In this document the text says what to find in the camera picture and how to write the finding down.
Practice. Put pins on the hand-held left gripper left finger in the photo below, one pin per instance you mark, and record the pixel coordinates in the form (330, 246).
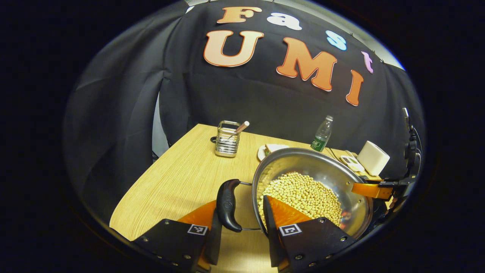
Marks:
(214, 242)

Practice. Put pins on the pile of soybeans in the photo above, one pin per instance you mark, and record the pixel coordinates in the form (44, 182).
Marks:
(303, 193)

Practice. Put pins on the white plate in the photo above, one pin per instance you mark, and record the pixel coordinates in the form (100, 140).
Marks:
(261, 152)

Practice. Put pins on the black backdrop cloth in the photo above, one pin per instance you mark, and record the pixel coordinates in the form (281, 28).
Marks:
(246, 98)

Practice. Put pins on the pale wooden stick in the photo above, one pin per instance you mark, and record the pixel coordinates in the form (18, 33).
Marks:
(242, 127)

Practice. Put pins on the sandwich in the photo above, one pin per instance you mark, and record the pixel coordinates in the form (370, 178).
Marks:
(276, 148)

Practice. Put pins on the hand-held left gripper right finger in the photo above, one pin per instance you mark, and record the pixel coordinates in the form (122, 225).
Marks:
(273, 242)

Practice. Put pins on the white toaster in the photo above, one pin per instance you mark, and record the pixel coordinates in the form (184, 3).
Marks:
(373, 158)

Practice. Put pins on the clear plastic water bottle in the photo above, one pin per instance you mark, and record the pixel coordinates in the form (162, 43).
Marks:
(322, 136)

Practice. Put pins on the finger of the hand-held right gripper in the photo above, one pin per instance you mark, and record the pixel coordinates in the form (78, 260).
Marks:
(371, 190)

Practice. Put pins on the small white divided dish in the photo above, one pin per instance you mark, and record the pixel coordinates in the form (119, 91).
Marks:
(351, 163)

